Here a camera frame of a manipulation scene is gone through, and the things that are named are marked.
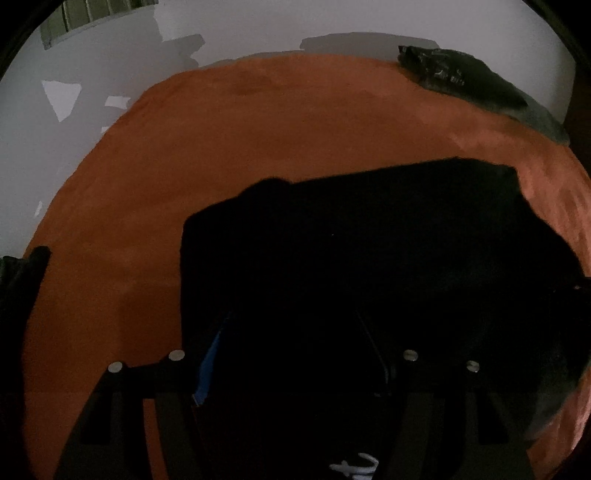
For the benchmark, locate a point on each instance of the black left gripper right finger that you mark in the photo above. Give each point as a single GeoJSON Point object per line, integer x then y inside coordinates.
{"type": "Point", "coordinates": [448, 417]}

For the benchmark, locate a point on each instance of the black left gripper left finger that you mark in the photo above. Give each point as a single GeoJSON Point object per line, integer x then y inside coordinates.
{"type": "Point", "coordinates": [138, 423]}

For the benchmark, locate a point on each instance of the black t-shirt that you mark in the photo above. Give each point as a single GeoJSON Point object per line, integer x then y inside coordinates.
{"type": "Point", "coordinates": [299, 278]}

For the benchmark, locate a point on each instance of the folded camouflage clothes stack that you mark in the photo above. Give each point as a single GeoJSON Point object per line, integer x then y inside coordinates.
{"type": "Point", "coordinates": [461, 75]}

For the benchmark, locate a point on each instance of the patterned dark trousers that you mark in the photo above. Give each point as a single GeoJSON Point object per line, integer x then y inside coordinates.
{"type": "Point", "coordinates": [205, 373]}

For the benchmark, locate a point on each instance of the orange fleece bed blanket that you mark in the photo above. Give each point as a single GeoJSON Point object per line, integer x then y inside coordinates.
{"type": "Point", "coordinates": [111, 290]}

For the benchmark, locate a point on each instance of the dark green garment pile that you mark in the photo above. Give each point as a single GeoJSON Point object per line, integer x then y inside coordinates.
{"type": "Point", "coordinates": [21, 279]}

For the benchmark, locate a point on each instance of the barred window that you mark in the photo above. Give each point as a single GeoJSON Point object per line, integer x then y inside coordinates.
{"type": "Point", "coordinates": [75, 15]}

